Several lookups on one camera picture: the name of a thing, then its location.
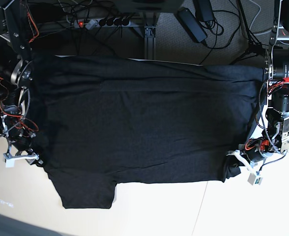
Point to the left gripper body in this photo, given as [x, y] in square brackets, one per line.
[260, 149]

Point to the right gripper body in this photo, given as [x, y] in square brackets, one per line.
[24, 150]

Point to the dark navy T-shirt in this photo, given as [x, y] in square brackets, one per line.
[105, 120]

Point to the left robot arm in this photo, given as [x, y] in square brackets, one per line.
[274, 93]

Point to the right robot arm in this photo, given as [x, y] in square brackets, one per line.
[17, 31]

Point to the black tripod stand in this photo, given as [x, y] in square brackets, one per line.
[255, 47]

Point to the black power brick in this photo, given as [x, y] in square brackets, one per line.
[203, 10]
[191, 25]

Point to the white plug adapter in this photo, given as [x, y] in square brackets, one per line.
[91, 24]

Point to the white power strip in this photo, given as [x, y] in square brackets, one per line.
[103, 22]

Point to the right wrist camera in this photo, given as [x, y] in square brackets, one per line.
[9, 161]

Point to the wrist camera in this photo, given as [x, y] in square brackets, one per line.
[255, 179]
[9, 161]

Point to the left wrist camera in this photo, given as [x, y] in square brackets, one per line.
[255, 179]

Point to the aluminium frame post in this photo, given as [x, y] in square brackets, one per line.
[150, 22]

